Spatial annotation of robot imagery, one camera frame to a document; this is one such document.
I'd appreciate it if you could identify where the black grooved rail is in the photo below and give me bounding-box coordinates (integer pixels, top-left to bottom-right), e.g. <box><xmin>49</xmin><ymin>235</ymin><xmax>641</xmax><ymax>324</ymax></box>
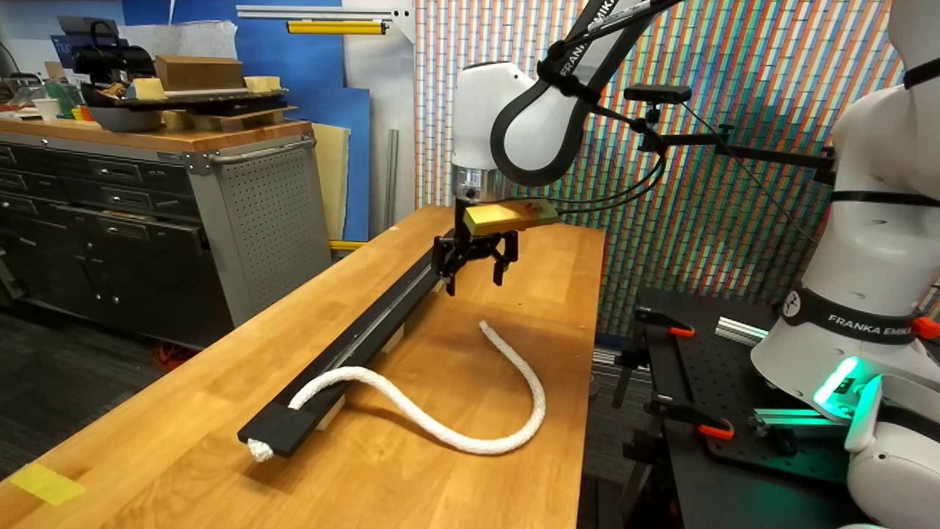
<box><xmin>235</xmin><ymin>233</ymin><xmax>466</xmax><ymax>462</ymax></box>

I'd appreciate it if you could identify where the blue board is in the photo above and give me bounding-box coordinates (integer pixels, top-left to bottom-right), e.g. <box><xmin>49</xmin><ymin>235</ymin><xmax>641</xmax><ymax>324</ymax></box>
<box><xmin>121</xmin><ymin>0</ymin><xmax>376</xmax><ymax>243</ymax></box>

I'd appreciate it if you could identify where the black bulky device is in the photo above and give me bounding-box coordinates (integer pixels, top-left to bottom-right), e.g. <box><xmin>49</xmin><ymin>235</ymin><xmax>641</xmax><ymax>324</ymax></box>
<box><xmin>52</xmin><ymin>13</ymin><xmax>159</xmax><ymax>85</ymax></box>

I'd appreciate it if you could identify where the pale foam block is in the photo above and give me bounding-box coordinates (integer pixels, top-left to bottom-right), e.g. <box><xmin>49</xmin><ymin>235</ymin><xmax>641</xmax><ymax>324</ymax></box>
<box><xmin>128</xmin><ymin>73</ymin><xmax>171</xmax><ymax>102</ymax></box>
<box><xmin>244</xmin><ymin>73</ymin><xmax>288</xmax><ymax>98</ymax></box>

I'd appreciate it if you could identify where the short metal bar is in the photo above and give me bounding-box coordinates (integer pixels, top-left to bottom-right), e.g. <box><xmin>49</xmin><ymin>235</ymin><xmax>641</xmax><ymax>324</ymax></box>
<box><xmin>750</xmin><ymin>404</ymin><xmax>846</xmax><ymax>431</ymax></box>

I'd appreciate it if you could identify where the grey perforated tool cabinet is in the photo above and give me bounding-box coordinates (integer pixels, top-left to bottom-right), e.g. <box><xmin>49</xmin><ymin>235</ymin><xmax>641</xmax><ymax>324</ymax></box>
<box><xmin>0</xmin><ymin>117</ymin><xmax>334</xmax><ymax>352</ymax></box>

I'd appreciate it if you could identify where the black breadboard plate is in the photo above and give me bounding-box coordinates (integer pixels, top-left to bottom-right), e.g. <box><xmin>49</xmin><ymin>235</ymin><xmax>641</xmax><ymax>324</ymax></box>
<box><xmin>635</xmin><ymin>290</ymin><xmax>883</xmax><ymax>529</ymax></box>

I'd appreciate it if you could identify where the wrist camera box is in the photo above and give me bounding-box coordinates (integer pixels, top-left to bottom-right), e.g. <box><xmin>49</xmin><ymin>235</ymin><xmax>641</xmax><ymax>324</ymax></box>
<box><xmin>462</xmin><ymin>199</ymin><xmax>562</xmax><ymax>242</ymax></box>

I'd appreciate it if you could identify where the colourful patterned backdrop panel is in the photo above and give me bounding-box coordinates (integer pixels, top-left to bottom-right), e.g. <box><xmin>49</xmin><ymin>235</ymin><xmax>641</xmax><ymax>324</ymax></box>
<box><xmin>409</xmin><ymin>0</ymin><xmax>908</xmax><ymax>340</ymax></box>

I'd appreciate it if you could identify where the silver aluminium extrusion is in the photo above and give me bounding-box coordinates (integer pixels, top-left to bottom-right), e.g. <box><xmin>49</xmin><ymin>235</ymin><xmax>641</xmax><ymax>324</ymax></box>
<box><xmin>713</xmin><ymin>314</ymin><xmax>776</xmax><ymax>346</ymax></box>

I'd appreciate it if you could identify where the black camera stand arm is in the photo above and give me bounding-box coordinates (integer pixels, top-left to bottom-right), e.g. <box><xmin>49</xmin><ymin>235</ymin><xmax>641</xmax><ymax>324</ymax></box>
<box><xmin>632</xmin><ymin>99</ymin><xmax>846</xmax><ymax>189</ymax></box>

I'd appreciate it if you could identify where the wooden plank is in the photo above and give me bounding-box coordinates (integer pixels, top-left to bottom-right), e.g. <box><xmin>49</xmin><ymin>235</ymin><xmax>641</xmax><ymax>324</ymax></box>
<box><xmin>186</xmin><ymin>102</ymin><xmax>294</xmax><ymax>136</ymax></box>

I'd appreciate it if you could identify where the light wooden support block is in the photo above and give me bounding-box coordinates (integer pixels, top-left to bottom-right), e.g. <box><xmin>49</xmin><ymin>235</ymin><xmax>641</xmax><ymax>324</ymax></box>
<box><xmin>244</xmin><ymin>434</ymin><xmax>278</xmax><ymax>464</ymax></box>
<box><xmin>316</xmin><ymin>392</ymin><xmax>353</xmax><ymax>430</ymax></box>
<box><xmin>382</xmin><ymin>314</ymin><xmax>413</xmax><ymax>352</ymax></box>

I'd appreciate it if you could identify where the wooden box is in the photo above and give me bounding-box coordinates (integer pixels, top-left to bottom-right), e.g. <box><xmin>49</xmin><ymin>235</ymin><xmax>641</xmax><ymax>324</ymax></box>
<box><xmin>152</xmin><ymin>54</ymin><xmax>247</xmax><ymax>94</ymax></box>

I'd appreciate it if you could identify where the yellow bar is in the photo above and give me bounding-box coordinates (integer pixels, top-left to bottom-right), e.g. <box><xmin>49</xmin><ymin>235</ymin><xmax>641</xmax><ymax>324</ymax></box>
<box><xmin>285</xmin><ymin>22</ymin><xmax>387</xmax><ymax>39</ymax></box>

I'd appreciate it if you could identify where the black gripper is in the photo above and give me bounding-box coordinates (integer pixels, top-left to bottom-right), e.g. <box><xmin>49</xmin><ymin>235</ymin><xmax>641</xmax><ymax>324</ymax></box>
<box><xmin>431</xmin><ymin>226</ymin><xmax>523</xmax><ymax>299</ymax></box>

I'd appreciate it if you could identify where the white bar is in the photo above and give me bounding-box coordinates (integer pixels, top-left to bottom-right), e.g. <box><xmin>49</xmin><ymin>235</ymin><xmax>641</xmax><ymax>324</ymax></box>
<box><xmin>233</xmin><ymin>4</ymin><xmax>418</xmax><ymax>22</ymax></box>

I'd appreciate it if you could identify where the yellow tape patch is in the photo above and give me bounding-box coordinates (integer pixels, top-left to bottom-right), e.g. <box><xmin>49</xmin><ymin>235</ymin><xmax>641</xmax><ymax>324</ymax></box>
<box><xmin>5</xmin><ymin>462</ymin><xmax>87</xmax><ymax>509</ymax></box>

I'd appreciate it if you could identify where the black stereo camera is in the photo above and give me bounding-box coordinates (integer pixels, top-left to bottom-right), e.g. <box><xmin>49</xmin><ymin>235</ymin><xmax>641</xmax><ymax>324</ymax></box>
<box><xmin>622</xmin><ymin>83</ymin><xmax>694</xmax><ymax>107</ymax></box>

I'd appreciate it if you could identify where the white rope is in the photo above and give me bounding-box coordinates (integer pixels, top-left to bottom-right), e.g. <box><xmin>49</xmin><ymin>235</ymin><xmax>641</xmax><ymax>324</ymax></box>
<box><xmin>288</xmin><ymin>321</ymin><xmax>548</xmax><ymax>458</ymax></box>

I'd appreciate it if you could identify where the orange black bar clamp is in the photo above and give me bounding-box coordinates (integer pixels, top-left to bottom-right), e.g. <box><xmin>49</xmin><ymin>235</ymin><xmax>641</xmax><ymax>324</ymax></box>
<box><xmin>610</xmin><ymin>305</ymin><xmax>698</xmax><ymax>409</ymax></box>
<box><xmin>650</xmin><ymin>393</ymin><xmax>739</xmax><ymax>446</ymax></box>

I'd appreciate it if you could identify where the beige board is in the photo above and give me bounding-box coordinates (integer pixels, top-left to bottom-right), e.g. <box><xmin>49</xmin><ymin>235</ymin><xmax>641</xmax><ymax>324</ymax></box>
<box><xmin>312</xmin><ymin>120</ymin><xmax>353</xmax><ymax>243</ymax></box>

